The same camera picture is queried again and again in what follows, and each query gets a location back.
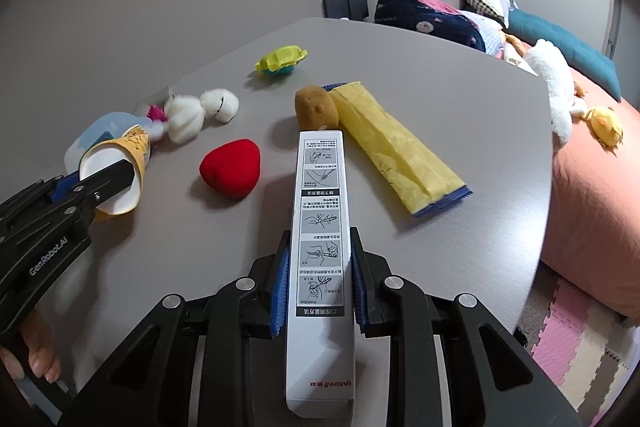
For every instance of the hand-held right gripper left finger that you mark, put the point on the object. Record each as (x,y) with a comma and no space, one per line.
(278,292)

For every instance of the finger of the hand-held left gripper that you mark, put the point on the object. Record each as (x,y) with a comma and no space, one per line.
(110,178)
(65,186)

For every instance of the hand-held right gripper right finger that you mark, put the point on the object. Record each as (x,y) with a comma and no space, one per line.
(359,292)

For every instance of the yellow patterned paper cup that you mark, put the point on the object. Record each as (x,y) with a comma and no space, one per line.
(132,147)

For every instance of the light blue plastic container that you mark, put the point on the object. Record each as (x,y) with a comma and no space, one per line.
(102,127)

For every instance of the long white printed box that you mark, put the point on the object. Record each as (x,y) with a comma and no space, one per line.
(320,257)

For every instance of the pink plush toy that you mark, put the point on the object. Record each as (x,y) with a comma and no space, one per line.
(157,113)

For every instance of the white garlic plush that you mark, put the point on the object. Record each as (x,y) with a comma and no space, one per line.
(184,119)

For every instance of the red heart plush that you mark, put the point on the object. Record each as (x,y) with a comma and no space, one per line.
(231,167)

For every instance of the yellow snack packet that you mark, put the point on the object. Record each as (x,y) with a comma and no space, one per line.
(395,147)

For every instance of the brown potato plush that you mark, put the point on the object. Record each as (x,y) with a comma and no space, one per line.
(315,108)

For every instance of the person's left hand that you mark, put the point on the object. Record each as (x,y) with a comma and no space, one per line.
(42,347)

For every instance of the white bun plush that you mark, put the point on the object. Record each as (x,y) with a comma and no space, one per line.
(220,104)

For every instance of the yellow green toy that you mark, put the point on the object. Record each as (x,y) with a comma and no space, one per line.
(280,59)

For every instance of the foam puzzle floor mat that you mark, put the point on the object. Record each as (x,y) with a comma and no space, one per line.
(575,352)

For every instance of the bed with pink sheet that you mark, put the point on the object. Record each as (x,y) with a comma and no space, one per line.
(595,217)

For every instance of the navy printed blanket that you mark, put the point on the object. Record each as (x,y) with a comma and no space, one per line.
(425,24)

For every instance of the light blue knit cloth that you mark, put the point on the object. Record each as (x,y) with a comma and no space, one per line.
(487,37)

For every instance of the white goose plush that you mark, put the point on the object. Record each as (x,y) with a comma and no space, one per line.
(552,77)

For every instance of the yellow duck plush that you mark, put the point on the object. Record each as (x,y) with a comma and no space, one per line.
(606,124)

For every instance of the pink cloth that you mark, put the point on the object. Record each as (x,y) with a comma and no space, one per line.
(435,2)

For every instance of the teal long pillow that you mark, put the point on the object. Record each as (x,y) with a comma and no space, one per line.
(565,42)

